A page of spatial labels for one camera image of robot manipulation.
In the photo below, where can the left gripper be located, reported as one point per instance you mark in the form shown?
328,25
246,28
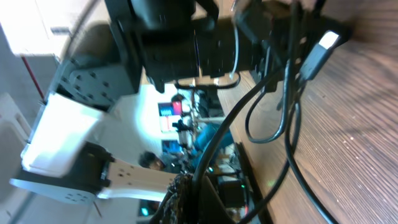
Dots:
270,38

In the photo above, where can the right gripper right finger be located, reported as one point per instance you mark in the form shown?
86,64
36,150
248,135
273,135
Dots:
211,208

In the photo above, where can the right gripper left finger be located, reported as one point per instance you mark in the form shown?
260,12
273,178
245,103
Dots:
178,205

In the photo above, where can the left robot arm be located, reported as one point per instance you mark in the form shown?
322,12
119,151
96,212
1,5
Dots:
166,41

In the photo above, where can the person in blue shirt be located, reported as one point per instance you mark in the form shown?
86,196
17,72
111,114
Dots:
171,162

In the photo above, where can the background computer monitor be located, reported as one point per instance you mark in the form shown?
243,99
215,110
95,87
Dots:
169,113

